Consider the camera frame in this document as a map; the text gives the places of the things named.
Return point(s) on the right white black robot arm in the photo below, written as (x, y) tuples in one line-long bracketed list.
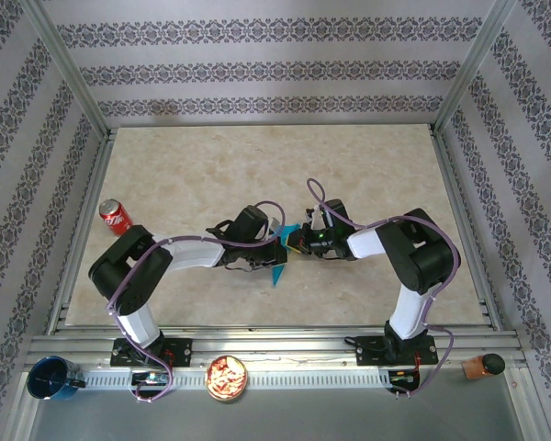
[(422, 262)]

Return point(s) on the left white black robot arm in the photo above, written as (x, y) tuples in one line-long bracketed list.
[(128, 271)]

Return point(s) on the round tin of red food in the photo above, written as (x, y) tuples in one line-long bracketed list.
[(226, 377)]

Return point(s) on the red soda can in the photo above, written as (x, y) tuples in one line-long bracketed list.
[(116, 219)]

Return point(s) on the small circuit board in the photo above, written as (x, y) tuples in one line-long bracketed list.
[(149, 378), (401, 377)]

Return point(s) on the blue mug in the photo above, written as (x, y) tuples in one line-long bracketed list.
[(50, 379)]

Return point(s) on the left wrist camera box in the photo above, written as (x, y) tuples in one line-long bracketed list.
[(274, 226)]

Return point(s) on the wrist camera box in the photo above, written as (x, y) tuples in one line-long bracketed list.
[(316, 217), (274, 226)]

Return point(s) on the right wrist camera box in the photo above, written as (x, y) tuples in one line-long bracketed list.
[(316, 217)]

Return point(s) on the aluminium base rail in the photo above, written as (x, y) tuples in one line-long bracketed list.
[(280, 342)]

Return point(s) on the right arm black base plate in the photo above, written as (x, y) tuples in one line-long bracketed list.
[(369, 353)]

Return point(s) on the aluminium side rail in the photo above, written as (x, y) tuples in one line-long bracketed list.
[(80, 229), (454, 184)]

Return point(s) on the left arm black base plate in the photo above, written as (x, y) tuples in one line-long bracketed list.
[(181, 353)]

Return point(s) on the aluminium frame post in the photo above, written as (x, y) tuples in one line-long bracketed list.
[(472, 64), (73, 75)]

